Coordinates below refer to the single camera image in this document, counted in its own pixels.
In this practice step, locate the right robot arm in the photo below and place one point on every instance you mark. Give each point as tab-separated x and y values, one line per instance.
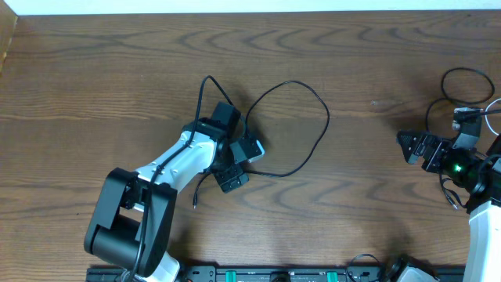
482	183

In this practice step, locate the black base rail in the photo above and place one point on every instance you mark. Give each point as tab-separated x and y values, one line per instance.
363	267

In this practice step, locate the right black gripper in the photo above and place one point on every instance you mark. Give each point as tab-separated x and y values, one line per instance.
411	154

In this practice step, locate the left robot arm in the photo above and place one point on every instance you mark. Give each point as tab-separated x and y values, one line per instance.
131	223

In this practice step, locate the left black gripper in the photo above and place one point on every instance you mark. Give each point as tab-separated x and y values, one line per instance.
233	178

